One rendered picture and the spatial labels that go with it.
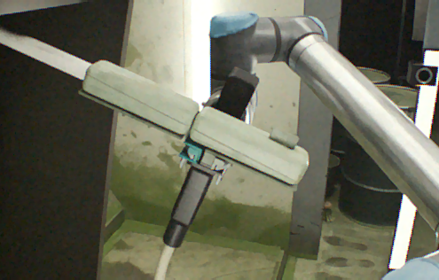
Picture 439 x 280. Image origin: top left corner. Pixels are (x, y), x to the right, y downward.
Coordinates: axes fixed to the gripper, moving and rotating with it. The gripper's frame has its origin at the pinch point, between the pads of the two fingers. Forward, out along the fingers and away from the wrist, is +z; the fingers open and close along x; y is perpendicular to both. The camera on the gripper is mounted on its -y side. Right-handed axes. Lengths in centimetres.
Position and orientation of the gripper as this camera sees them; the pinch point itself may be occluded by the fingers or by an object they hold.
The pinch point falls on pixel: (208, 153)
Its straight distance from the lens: 58.2
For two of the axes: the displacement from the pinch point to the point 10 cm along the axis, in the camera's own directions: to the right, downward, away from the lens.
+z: -1.6, 3.4, -9.3
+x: -9.1, -4.3, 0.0
